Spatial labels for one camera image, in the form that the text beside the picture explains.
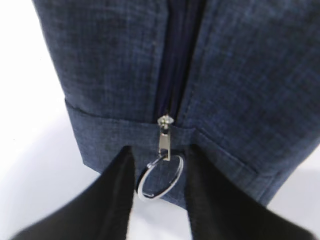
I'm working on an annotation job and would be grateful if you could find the dark navy fabric bag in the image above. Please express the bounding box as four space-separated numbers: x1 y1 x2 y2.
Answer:
33 0 320 205

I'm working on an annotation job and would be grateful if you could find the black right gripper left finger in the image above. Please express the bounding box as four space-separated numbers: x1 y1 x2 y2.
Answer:
12 146 135 240

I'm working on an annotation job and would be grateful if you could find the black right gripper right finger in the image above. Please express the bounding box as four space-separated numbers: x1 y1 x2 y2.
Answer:
184 144 317 240

